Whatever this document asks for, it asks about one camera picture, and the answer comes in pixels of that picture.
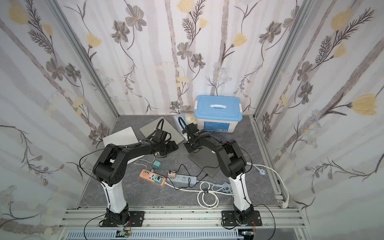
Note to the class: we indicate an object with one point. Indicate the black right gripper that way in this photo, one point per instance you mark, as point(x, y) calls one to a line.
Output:
point(190, 144)

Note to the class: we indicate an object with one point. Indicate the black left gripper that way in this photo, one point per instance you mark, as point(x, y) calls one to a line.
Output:
point(171, 145)

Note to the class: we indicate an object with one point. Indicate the teal charger adapter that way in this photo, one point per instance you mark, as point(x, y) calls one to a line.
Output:
point(158, 180)
point(156, 165)

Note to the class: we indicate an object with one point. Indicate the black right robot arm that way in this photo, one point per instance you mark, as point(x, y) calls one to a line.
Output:
point(242, 203)

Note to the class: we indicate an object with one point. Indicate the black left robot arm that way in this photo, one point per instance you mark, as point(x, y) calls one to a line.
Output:
point(111, 166)

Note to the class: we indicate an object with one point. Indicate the dark grey closed laptop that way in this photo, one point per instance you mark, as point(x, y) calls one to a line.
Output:
point(207, 160)

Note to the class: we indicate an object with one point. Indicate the grey Apple laptop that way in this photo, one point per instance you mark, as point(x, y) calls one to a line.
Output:
point(165, 127)

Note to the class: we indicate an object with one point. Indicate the silver white Apple laptop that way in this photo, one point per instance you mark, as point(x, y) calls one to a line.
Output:
point(122, 137)

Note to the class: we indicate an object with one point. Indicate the small pink plug adapter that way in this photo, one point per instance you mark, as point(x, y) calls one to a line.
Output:
point(171, 175)

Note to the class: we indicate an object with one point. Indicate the bag of white items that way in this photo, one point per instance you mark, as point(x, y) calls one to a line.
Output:
point(191, 119)

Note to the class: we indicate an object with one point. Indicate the bag of blue face masks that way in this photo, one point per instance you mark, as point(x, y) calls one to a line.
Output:
point(180, 122)

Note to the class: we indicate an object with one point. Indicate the orange power strip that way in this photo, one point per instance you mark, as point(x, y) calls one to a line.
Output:
point(149, 176)

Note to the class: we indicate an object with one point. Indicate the grey white power strip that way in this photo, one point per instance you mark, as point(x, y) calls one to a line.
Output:
point(184, 181)

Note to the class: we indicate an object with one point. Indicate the blue lidded white storage box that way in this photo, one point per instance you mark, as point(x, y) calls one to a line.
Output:
point(218, 113)

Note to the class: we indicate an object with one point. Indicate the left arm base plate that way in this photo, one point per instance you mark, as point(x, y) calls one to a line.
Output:
point(134, 218)

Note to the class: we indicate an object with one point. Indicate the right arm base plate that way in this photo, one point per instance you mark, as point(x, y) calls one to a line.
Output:
point(232, 219)

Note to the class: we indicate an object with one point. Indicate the aluminium frame rail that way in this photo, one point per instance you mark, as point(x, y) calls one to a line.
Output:
point(176, 223)

